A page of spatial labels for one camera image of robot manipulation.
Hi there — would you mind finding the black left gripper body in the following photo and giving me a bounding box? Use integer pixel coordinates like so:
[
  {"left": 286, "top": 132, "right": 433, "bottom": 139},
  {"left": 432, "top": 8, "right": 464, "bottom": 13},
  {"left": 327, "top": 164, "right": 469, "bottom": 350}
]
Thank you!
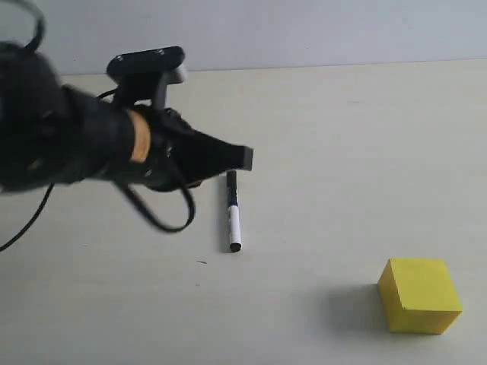
[{"left": 144, "top": 108, "right": 202, "bottom": 192}]

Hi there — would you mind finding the black white marker pen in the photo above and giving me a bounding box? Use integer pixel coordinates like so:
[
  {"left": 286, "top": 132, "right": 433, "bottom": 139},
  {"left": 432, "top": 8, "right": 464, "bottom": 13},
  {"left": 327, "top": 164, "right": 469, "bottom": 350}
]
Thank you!
[{"left": 226, "top": 170, "right": 242, "bottom": 252}]

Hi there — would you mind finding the yellow cube block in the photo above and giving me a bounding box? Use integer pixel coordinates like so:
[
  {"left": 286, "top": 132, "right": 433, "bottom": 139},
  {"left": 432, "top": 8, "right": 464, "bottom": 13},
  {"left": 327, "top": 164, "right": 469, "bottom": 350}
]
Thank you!
[{"left": 377, "top": 259, "right": 463, "bottom": 335}]

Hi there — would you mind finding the black silver Piper robot arm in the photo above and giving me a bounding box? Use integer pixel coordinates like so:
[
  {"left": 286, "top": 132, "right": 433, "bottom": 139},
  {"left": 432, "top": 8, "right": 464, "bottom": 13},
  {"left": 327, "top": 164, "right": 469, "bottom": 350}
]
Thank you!
[{"left": 1, "top": 43, "right": 253, "bottom": 192}]

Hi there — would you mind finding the black camera cable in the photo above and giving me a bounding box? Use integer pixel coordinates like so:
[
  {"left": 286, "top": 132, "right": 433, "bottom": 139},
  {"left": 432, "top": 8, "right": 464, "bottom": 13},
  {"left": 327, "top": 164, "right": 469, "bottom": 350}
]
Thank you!
[{"left": 0, "top": 87, "right": 197, "bottom": 252}]

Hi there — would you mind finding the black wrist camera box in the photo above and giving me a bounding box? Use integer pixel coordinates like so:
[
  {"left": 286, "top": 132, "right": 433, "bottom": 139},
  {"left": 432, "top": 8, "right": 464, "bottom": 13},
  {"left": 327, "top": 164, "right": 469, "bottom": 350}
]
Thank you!
[{"left": 106, "top": 46, "right": 186, "bottom": 110}]

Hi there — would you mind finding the black flat strap loop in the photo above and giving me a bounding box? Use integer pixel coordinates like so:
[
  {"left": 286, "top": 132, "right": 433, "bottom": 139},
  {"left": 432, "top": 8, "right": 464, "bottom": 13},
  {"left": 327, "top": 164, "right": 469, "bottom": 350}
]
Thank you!
[{"left": 7, "top": 0, "right": 47, "bottom": 52}]

